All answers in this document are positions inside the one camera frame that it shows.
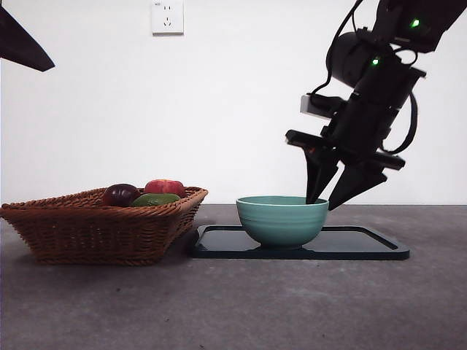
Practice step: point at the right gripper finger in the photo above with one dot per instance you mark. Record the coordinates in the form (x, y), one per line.
(321, 171)
(357, 182)

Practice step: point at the red apple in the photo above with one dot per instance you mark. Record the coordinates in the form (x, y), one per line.
(164, 187)

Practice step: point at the dark rectangular tray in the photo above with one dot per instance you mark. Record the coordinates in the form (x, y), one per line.
(357, 249)

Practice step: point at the green fruit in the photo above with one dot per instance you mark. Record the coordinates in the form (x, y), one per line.
(155, 200)

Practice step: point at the dark purple fruit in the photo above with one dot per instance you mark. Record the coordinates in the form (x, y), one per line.
(118, 195)

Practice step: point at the brown wicker basket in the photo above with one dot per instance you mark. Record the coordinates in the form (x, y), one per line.
(95, 233)

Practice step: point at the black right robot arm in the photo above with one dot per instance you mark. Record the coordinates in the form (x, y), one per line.
(386, 84)

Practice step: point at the white wall socket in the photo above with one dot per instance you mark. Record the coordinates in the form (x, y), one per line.
(168, 18)

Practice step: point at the teal ribbed bowl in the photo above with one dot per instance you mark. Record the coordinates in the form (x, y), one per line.
(282, 226)

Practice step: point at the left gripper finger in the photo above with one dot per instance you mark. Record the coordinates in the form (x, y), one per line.
(22, 47)

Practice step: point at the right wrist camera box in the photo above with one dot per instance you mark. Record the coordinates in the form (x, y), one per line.
(305, 105)

